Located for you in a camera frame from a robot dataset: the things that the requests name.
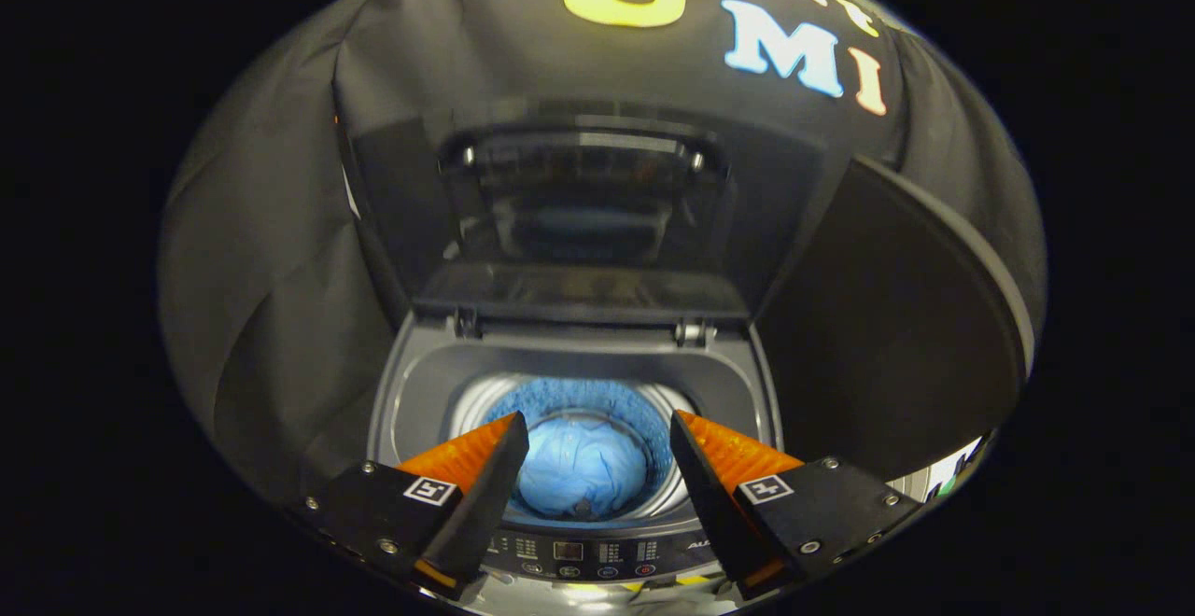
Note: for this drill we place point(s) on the black backdrop cloth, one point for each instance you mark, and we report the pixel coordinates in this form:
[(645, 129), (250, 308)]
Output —
[(271, 299)]

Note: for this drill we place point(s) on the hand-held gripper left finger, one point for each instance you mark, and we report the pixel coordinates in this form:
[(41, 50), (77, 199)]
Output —
[(481, 504)]

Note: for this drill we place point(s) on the light blue polo shirt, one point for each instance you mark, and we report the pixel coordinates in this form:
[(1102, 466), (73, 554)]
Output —
[(583, 471)]

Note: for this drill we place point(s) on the grey top-load washing machine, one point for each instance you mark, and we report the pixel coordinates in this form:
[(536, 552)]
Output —
[(429, 383)]

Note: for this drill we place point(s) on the dark glass washing machine lid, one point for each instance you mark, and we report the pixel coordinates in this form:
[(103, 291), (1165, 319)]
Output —
[(583, 196)]

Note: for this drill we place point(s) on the beige cabinet with dark top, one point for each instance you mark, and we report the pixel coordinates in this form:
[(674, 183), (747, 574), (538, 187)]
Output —
[(887, 336)]

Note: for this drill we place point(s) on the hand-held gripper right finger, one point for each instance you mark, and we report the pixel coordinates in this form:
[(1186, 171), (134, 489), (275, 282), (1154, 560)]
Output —
[(711, 495)]

